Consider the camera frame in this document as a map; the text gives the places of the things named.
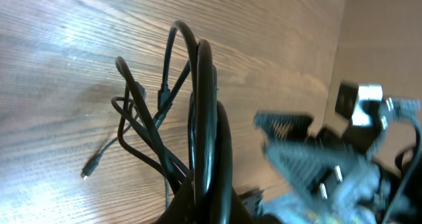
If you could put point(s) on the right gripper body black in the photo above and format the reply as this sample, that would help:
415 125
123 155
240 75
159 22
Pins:
367 184

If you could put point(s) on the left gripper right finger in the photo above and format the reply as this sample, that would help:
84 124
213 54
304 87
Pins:
239 214

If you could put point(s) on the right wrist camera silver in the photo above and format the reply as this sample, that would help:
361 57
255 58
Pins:
360 104

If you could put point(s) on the cardboard back panel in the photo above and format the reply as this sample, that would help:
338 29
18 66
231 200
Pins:
379 43

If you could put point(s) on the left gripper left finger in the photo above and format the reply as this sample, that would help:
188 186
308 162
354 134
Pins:
182 208

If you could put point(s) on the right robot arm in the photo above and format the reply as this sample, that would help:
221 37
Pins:
405 206

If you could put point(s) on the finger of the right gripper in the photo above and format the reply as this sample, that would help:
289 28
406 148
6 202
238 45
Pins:
284 126
309 166

